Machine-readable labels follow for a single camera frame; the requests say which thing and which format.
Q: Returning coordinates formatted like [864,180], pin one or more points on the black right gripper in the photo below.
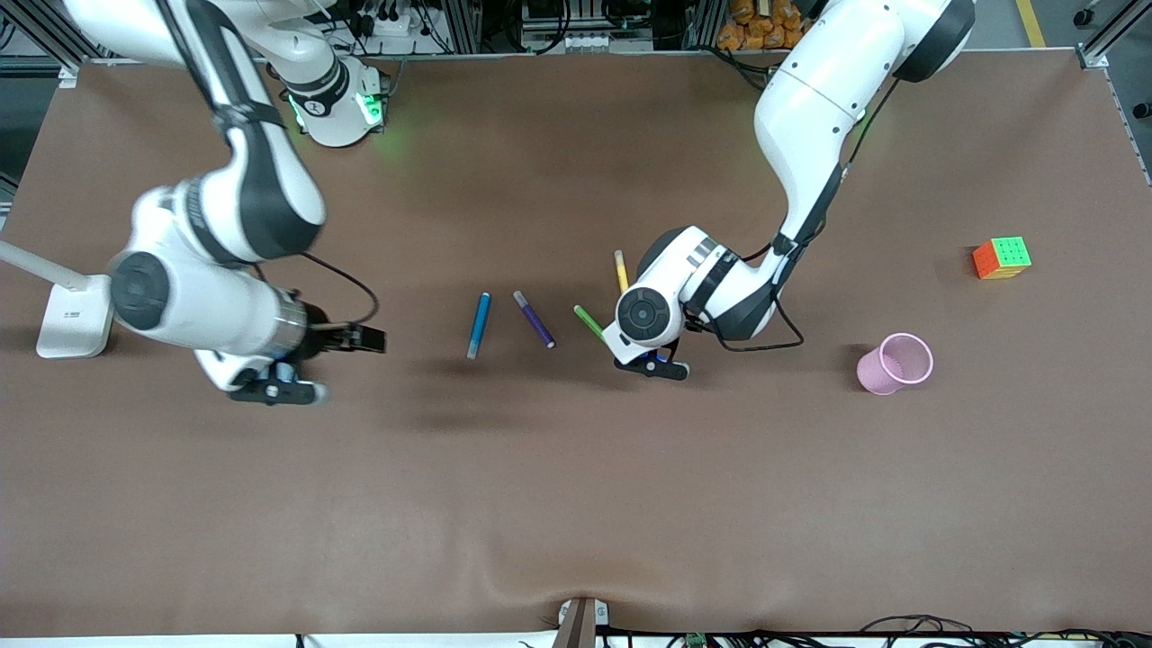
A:
[320,334]

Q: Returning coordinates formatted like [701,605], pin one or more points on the blue marker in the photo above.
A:
[478,324]

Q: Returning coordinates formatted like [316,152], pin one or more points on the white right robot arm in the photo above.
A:
[207,315]

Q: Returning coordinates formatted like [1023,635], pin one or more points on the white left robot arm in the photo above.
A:
[810,99]

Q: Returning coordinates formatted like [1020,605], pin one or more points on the purple marker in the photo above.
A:
[535,320]

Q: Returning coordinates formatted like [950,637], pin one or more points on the green marker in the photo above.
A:
[587,317]

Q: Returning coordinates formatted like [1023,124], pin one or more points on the yellow marker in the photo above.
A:
[621,270]

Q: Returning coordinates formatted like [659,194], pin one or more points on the white flat device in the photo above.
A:
[76,324]

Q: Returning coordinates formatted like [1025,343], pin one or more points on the white power strip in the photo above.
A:
[405,40]

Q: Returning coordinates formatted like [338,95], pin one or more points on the white terminal block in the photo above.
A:
[589,41]

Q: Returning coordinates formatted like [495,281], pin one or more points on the orange snack packets pile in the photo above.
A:
[756,31]

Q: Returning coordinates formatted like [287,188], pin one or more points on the pink mesh cup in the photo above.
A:
[877,371]

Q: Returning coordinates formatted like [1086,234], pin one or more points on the colourful puzzle cube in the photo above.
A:
[1001,259]

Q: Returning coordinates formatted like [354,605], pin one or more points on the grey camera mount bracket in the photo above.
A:
[580,625]

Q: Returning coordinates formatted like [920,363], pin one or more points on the aluminium frame profile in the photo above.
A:
[67,76]
[1100,45]

